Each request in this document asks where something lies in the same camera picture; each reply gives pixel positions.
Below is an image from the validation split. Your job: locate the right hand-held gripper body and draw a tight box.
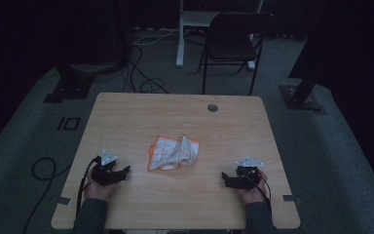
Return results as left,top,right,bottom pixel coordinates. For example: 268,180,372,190
235,155,265,192

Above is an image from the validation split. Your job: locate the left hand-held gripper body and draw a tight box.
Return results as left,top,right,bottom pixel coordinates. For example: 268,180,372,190
91,148,125,187

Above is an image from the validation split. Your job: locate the white cloth with orange grid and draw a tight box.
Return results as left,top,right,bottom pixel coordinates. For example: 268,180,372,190
147,135,201,173

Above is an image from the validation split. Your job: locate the person's right hand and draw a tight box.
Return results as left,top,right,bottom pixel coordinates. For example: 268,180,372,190
239,168,271,206

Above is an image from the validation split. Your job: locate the person's left hand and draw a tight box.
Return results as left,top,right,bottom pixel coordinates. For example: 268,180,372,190
84,167,120,202

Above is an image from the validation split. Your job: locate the grey tape strip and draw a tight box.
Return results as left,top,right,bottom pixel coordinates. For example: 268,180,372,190
281,193,303,206
56,196,72,207

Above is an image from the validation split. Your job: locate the black stand with square base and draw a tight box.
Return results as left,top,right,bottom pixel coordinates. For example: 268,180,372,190
43,63,95,104

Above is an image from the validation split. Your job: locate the black slanted stand with base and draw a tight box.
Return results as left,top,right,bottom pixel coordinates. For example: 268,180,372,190
279,0,328,115

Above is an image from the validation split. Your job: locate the grey round floor base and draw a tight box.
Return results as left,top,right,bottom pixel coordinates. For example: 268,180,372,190
69,60,127,75

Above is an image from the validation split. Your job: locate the black folding chair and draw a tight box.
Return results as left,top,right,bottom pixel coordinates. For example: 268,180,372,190
197,12,276,97

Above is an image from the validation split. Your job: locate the right hand-held gripper cable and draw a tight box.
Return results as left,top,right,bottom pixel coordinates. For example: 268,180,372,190
246,175,273,213

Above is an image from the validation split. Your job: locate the hand-held gripper cable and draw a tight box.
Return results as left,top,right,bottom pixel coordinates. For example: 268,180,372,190
75,157,100,217
246,175,273,213

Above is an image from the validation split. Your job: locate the left hand-held gripper cable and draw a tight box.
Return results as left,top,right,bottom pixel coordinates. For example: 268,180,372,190
75,157,100,217

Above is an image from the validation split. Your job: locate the black looped floor cable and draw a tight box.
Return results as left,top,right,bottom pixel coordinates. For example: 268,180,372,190
20,157,74,234

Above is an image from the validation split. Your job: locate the black floor cables bundle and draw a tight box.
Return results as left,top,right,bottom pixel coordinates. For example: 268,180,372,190
121,44,170,95

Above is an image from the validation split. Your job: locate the white floor cable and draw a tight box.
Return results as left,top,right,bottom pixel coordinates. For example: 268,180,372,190
131,27,180,47

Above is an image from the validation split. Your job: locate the white desk frame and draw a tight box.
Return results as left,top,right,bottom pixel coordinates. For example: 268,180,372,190
175,0,265,71

